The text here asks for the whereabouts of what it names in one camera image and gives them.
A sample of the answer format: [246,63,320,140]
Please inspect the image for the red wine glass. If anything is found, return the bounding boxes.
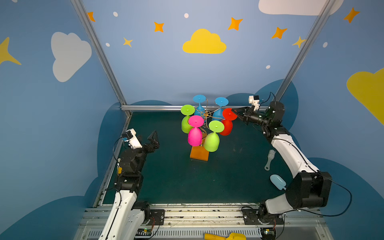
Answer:
[220,108,238,136]

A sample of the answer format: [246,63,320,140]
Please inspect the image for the green wine glass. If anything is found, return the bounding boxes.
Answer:
[181,105,195,134]
[204,121,225,152]

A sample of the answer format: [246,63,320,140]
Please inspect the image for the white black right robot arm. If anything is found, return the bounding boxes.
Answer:
[232,101,332,224]

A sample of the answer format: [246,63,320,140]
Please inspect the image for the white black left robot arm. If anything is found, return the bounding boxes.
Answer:
[99,129,160,240]

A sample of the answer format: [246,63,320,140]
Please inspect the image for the right blue wine glass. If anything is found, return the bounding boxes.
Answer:
[212,97,229,121]

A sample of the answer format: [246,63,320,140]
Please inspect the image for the blue wine glass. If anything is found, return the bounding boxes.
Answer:
[193,95,207,116]
[212,97,229,121]

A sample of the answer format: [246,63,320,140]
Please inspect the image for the pink wine glass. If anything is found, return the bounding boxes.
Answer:
[188,116,204,147]

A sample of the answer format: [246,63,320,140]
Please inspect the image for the left blue wine glass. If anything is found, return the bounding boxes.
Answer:
[193,95,207,116]

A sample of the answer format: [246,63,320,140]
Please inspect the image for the orange wooden rack base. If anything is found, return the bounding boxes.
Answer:
[190,146,209,162]

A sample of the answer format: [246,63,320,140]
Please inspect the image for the white dish brush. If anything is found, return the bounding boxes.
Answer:
[264,150,276,171]

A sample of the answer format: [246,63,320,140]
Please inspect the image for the light blue scoop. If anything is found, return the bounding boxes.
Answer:
[270,175,287,191]

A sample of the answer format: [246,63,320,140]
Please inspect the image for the yellow tool at front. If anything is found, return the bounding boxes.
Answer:
[204,232,247,240]

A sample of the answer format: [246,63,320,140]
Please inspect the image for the aluminium front base rails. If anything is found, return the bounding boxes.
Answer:
[73,203,334,240]

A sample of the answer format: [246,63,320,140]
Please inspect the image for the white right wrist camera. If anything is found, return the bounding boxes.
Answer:
[249,95,260,112]

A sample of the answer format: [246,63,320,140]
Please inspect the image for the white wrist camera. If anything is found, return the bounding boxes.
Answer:
[249,95,260,112]
[122,129,143,150]

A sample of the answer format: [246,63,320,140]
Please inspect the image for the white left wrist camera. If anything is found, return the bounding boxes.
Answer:
[122,129,143,150]

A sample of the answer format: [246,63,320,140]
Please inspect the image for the gold wire glass rack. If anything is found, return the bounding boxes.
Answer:
[200,103,215,146]

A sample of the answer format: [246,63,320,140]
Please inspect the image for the aluminium right corner post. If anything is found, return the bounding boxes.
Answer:
[274,0,336,101]

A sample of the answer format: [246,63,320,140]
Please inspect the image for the aluminium corner post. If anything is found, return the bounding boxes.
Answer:
[71,0,132,118]
[274,0,336,101]

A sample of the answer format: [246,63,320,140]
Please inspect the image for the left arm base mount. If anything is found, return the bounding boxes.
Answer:
[132,201,165,226]

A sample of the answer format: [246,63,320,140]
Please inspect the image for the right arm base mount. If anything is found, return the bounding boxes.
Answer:
[241,205,284,225]

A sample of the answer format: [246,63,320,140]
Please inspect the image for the aluminium left corner post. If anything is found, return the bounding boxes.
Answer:
[71,0,132,118]

